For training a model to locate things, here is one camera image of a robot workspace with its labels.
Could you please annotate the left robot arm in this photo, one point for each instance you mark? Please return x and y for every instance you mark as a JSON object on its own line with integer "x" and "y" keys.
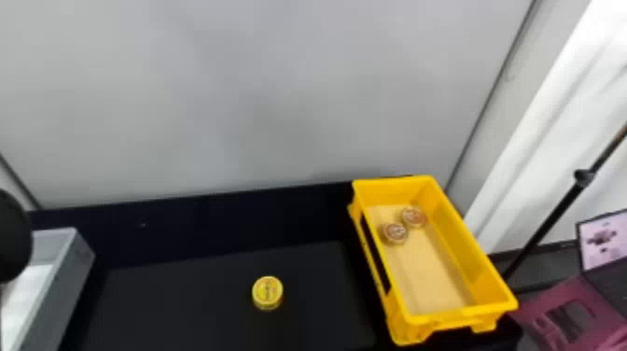
{"x": 11, "y": 235}

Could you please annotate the yellow can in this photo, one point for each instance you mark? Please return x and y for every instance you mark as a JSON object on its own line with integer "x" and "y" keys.
{"x": 395, "y": 233}
{"x": 267, "y": 292}
{"x": 413, "y": 216}

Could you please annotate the grey box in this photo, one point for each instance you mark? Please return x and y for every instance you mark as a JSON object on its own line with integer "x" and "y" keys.
{"x": 44, "y": 289}

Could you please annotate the yellow crate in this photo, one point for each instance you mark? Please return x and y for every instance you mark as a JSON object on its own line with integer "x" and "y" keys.
{"x": 431, "y": 274}

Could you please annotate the black mat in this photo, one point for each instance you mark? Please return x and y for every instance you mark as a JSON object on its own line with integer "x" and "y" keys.
{"x": 220, "y": 299}

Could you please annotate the black tripod pole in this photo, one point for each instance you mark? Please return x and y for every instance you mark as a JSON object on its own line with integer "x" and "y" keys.
{"x": 563, "y": 210}

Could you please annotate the laptop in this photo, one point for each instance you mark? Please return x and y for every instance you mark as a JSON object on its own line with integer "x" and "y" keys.
{"x": 595, "y": 274}

